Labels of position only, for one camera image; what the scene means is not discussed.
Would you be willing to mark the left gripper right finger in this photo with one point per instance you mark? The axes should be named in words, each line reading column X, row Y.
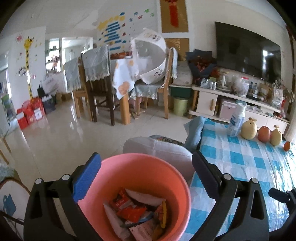
column 250, row 220

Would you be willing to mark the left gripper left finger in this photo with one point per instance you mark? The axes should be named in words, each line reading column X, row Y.
column 53, row 212

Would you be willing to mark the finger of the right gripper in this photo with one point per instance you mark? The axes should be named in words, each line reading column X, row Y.
column 283, row 197

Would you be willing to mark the white blue wet-wipes pack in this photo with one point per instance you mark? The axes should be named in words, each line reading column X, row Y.
column 116, row 223

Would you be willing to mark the yellow cereal snack bag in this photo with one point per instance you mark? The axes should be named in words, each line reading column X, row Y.
column 161, row 214

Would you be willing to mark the small red snack bag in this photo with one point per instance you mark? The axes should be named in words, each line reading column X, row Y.
column 132, row 213

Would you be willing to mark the red white wrapper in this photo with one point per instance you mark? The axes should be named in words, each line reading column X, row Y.
column 121, row 201

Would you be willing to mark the large red snack bag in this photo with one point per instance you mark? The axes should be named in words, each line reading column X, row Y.
column 147, row 231

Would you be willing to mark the white grey plastic bag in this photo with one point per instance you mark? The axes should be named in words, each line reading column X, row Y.
column 146, row 199

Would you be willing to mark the pink plastic trash bucket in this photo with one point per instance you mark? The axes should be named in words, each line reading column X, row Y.
column 142, row 173

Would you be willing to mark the blue white checkered tablecloth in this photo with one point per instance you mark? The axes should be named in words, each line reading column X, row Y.
column 243, row 159

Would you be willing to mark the small orange tangerine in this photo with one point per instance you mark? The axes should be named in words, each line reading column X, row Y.
column 286, row 146

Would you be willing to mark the yellow pear right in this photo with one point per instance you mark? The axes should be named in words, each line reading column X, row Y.
column 276, row 136

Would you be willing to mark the yellow pear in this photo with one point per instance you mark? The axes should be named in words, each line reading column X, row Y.
column 276, row 136
column 249, row 129

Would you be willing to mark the red apple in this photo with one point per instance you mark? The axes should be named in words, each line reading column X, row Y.
column 263, row 134

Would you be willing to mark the yellow pear left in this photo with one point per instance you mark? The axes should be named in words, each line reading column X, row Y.
column 249, row 129

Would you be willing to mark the white milk bottle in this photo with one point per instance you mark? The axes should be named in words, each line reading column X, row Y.
column 236, row 120

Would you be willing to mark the red gift boxes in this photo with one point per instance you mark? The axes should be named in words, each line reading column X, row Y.
column 30, row 112

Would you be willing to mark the clear plastic bag on cabinet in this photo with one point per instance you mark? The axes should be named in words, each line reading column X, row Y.
column 240, row 86

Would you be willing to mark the green waste bin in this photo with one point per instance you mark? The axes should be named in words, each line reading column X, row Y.
column 180, row 106

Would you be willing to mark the electric kettle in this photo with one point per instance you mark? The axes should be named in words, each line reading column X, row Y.
column 222, row 83

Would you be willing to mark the black flat television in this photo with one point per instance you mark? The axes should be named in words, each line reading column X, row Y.
column 247, row 52

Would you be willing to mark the dark flower bouquet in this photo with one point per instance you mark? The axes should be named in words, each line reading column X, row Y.
column 201, row 63

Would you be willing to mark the dark wooden chair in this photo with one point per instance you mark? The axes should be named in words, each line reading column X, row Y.
column 95, row 71

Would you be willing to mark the dining table floral cloth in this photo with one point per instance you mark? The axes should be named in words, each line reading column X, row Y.
column 125, row 74

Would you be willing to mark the wooden chair with towel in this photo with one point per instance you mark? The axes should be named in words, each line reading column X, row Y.
column 143, row 92

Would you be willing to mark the white mesh food cover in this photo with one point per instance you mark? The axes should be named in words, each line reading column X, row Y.
column 149, row 53

